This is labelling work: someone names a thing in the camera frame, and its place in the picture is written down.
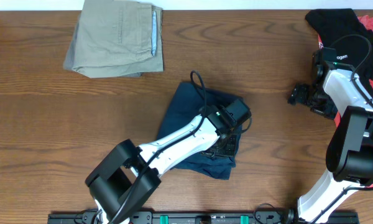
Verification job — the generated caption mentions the navy blue shorts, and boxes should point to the navy blue shorts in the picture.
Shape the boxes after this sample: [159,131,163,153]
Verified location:
[157,82,242,180]

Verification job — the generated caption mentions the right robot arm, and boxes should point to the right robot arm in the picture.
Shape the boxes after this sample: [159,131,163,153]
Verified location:
[288,47,373,223]

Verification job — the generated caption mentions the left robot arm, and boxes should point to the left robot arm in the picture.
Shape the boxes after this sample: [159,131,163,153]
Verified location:
[85,105,249,223]

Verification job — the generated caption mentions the black t-shirt with print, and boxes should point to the black t-shirt with print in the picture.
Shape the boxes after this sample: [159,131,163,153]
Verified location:
[305,9,373,97]

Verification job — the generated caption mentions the folded khaki shorts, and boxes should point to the folded khaki shorts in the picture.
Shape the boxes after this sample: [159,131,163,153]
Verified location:
[73,0,163,78]

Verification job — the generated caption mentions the right black cable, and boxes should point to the right black cable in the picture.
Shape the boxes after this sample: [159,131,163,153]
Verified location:
[309,33,373,223]

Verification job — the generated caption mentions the black cable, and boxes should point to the black cable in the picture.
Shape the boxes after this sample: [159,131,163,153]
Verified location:
[107,70,253,224]
[309,33,373,223]

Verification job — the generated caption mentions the left black cable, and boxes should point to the left black cable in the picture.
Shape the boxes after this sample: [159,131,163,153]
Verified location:
[107,70,253,224]

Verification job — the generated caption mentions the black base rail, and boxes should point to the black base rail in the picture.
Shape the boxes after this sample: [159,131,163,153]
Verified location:
[47,208,360,224]

